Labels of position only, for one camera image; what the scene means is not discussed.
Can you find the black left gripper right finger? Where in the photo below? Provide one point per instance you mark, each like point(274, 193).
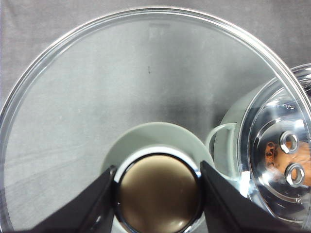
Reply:
point(230, 211)

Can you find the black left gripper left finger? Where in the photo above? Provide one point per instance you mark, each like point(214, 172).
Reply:
point(88, 210)

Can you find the glass steamer lid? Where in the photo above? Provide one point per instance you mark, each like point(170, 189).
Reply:
point(154, 92)

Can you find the green electric steamer pot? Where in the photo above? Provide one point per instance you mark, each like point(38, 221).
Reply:
point(223, 142)

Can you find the steel steamer tray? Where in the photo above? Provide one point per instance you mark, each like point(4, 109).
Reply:
point(276, 150)

